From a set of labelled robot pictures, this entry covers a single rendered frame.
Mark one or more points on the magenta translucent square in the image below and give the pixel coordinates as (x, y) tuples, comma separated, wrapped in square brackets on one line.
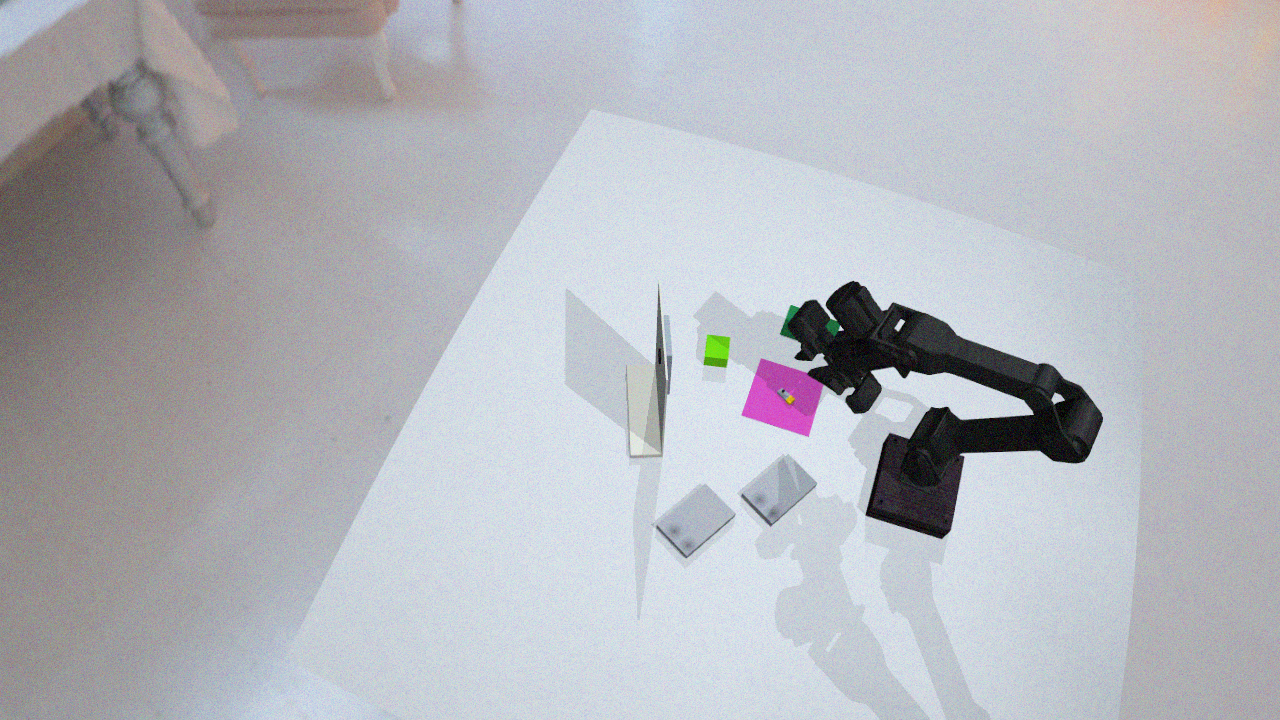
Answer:
[(764, 404)]

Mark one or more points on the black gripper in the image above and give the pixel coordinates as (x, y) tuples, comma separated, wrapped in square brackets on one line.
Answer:
[(843, 369)]

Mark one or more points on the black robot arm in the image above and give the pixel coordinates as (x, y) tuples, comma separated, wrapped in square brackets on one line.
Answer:
[(1065, 432)]

